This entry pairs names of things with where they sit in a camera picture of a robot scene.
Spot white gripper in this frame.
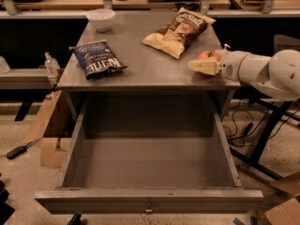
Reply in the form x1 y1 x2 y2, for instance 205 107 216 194
187 49 248 82

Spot cardboard box left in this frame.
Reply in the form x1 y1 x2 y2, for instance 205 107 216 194
22 91 71 168

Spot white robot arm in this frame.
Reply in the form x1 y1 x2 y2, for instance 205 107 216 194
187 50 300 101

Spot metal drawer knob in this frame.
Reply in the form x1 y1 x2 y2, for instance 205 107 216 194
144 202 154 215

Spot cardboard box right corner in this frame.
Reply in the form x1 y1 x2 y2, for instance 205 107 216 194
263 172 300 225

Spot white bowl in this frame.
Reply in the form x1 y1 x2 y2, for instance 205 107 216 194
86 8 115 32

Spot small white pump bottle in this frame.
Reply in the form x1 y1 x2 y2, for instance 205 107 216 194
224 43 231 50

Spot black power adapter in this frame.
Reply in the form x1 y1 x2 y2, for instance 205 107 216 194
6 145 26 159

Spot clear sanitizer bottle left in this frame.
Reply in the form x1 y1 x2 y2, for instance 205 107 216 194
45 52 60 76

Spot grey open top drawer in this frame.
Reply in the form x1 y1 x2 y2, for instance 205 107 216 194
35 94 263 214

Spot brown yellow chips bag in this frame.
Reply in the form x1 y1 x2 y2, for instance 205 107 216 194
142 7 215 59

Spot blue Kettle chips bag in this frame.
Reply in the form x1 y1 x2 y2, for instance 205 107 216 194
69 40 127 81

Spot black floor cables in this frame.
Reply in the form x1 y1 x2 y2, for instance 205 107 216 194
222 99 300 148

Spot red apple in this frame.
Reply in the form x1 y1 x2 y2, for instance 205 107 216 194
197 51 220 62

